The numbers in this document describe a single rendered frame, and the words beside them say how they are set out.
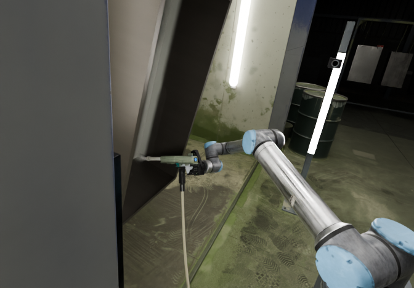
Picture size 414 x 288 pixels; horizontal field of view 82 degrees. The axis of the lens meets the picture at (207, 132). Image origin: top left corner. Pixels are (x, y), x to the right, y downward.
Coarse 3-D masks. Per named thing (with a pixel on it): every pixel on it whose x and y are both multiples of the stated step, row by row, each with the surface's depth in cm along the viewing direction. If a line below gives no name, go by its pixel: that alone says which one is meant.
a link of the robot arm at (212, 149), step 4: (208, 144) 166; (212, 144) 166; (216, 144) 169; (220, 144) 170; (204, 148) 170; (208, 148) 166; (212, 148) 166; (216, 148) 167; (220, 148) 168; (208, 152) 165; (212, 152) 165; (216, 152) 166; (220, 152) 168; (208, 156) 165; (212, 156) 164; (216, 156) 165
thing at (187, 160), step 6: (162, 156) 154; (168, 156) 150; (174, 156) 146; (180, 156) 143; (186, 156) 139; (192, 156) 136; (162, 162) 154; (168, 162) 150; (174, 162) 146; (180, 162) 143; (186, 162) 139; (192, 162) 136; (180, 168) 143; (180, 174) 143; (180, 180) 143; (180, 186) 143
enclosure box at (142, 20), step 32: (128, 0) 78; (160, 0) 74; (192, 0) 129; (224, 0) 123; (128, 32) 82; (160, 32) 138; (192, 32) 135; (128, 64) 86; (160, 64) 149; (192, 64) 140; (128, 96) 90; (160, 96) 156; (192, 96) 147; (128, 128) 95; (160, 128) 164; (128, 160) 101; (128, 192) 146; (160, 192) 155
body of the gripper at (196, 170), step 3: (198, 162) 151; (204, 162) 157; (198, 165) 151; (204, 165) 156; (195, 168) 150; (198, 168) 150; (201, 168) 158; (204, 168) 156; (189, 171) 151; (192, 171) 148; (195, 171) 150; (198, 171) 150; (201, 171) 155; (204, 171) 156; (189, 174) 150; (192, 174) 152; (195, 174) 148; (198, 174) 150; (201, 174) 155; (204, 174) 157
